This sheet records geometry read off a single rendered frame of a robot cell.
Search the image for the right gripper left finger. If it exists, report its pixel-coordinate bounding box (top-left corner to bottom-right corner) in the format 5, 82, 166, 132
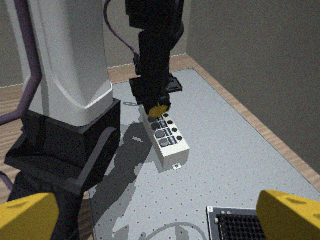
0, 193, 59, 240

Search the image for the grey flat mat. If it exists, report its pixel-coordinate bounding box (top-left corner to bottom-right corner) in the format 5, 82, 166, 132
87, 67, 320, 240

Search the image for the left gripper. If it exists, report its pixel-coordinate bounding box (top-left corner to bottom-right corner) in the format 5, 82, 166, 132
129, 63, 182, 118

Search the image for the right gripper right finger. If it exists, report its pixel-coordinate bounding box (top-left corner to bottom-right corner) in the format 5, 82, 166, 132
256, 190, 320, 240

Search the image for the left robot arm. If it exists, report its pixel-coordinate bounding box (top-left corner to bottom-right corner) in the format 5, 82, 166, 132
4, 0, 184, 240

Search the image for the grey operator panel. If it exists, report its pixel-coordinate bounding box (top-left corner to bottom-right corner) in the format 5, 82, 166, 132
142, 111, 190, 170

